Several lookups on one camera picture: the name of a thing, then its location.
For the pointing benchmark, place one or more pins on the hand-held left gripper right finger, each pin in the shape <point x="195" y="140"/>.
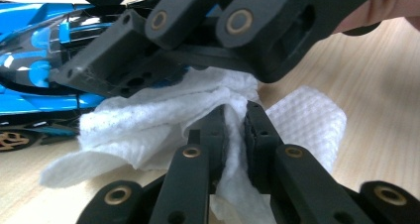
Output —
<point x="261" y="141"/>

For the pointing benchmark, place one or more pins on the blue toy car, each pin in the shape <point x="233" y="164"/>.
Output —
<point x="33" y="98"/>

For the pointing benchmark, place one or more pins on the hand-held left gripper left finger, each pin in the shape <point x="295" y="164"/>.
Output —
<point x="216" y="134"/>

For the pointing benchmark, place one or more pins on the white wet wipe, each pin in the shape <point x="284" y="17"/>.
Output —
<point x="148" y="118"/>

